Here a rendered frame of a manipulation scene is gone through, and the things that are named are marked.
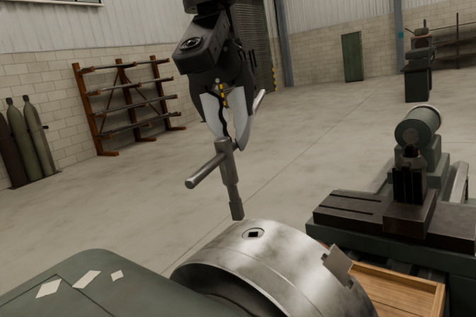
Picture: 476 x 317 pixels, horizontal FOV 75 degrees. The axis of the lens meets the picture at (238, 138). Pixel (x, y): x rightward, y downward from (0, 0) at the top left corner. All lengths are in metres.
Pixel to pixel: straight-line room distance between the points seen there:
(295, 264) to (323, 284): 0.04
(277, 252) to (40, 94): 7.18
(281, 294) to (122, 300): 0.18
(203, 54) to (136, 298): 0.27
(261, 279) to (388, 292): 0.55
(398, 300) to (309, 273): 0.49
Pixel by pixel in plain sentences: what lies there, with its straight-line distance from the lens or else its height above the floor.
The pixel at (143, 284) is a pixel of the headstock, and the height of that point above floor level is 1.25.
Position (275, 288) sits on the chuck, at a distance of 0.41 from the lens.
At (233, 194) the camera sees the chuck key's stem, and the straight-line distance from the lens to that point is 0.42.
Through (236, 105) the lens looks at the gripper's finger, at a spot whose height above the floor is 1.43.
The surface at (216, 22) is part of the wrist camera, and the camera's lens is 0.40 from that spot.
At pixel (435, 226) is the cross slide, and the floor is 0.97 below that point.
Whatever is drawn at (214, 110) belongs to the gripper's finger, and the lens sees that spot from 0.43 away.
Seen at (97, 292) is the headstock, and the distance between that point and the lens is 0.43.
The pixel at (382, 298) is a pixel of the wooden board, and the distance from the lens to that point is 0.91.
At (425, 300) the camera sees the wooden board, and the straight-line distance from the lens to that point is 0.92.
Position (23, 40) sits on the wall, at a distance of 7.63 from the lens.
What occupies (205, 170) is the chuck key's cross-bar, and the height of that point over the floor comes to 1.37.
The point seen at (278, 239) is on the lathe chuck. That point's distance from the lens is 0.46.
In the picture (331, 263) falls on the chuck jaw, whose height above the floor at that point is 1.20.
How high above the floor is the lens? 1.48
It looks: 13 degrees down
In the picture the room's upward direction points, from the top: 10 degrees counter-clockwise
